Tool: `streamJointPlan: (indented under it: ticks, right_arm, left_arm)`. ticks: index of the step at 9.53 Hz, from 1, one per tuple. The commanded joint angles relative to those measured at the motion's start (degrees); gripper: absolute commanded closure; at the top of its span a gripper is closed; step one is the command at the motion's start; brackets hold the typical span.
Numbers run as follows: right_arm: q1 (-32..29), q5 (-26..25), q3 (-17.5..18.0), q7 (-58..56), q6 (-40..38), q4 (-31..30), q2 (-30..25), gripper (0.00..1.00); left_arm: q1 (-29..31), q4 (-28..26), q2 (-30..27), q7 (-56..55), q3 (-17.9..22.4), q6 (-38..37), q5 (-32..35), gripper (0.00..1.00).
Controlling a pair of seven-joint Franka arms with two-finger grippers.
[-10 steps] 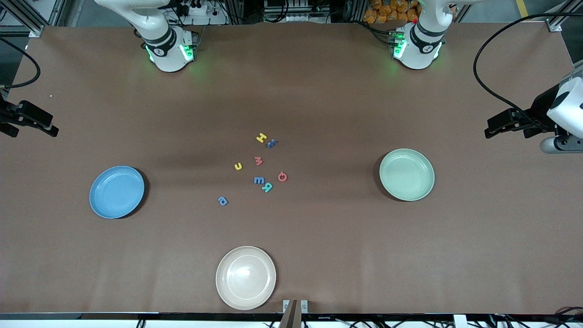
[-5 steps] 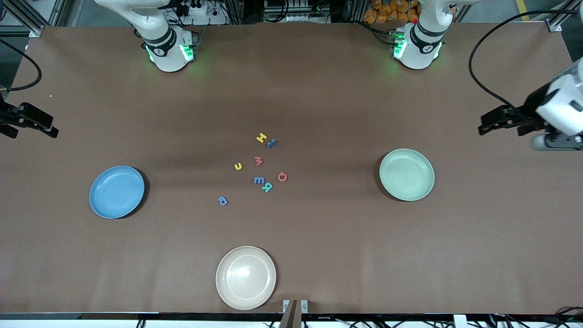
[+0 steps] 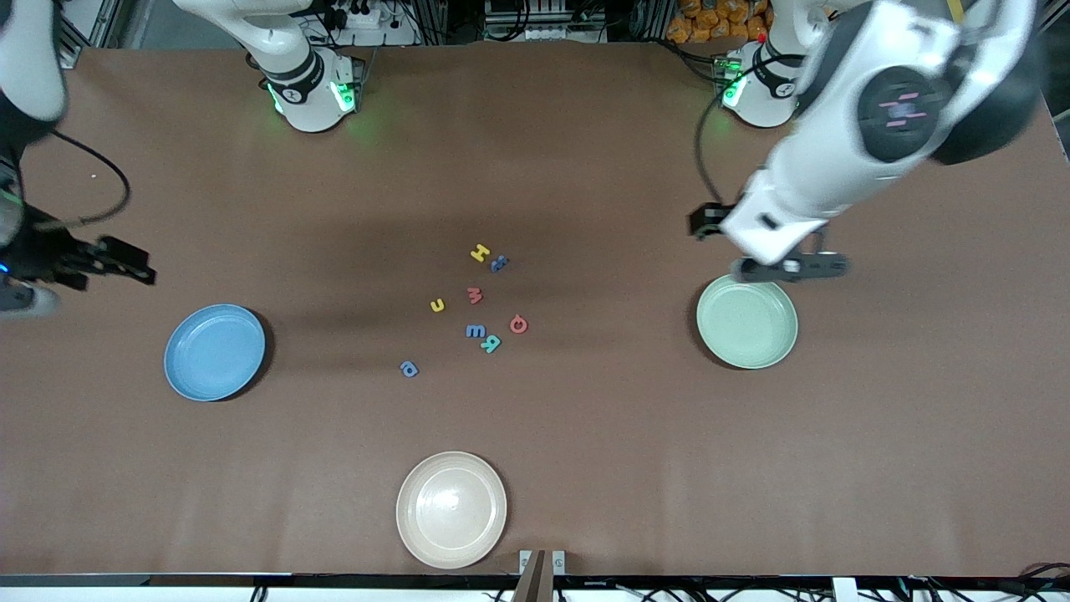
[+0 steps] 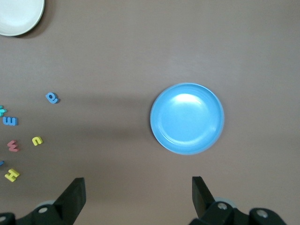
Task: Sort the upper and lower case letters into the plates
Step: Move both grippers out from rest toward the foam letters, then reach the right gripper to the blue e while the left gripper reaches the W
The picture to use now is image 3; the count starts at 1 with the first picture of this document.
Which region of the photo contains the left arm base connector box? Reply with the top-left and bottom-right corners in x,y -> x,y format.
712,50 -> 747,108

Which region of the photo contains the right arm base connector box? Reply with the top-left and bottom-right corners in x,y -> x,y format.
333,57 -> 366,115

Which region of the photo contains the green round plate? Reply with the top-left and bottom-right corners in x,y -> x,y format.
696,276 -> 799,370

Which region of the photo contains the blue round plate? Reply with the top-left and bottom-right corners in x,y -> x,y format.
164,304 -> 267,402

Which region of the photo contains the pile of orange items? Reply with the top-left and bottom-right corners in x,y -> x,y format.
666,0 -> 770,44

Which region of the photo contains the black equipment rack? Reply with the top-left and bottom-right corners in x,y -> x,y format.
483,0 -> 609,43

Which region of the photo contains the white power strip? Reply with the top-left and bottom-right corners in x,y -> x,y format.
333,3 -> 394,28

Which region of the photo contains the beige round plate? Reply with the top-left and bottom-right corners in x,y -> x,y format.
395,451 -> 508,570

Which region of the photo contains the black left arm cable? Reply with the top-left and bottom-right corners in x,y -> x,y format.
694,46 -> 782,210

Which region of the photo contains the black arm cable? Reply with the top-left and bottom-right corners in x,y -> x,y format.
694,46 -> 782,210
33,130 -> 131,231

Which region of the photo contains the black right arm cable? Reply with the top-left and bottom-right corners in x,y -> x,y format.
33,130 -> 131,231

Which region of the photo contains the aluminium frame profile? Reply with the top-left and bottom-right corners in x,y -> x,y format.
63,0 -> 126,49

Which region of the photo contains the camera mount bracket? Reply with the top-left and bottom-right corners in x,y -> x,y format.
512,549 -> 568,602

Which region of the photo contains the black cable bundle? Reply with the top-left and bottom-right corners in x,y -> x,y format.
1007,562 -> 1070,599

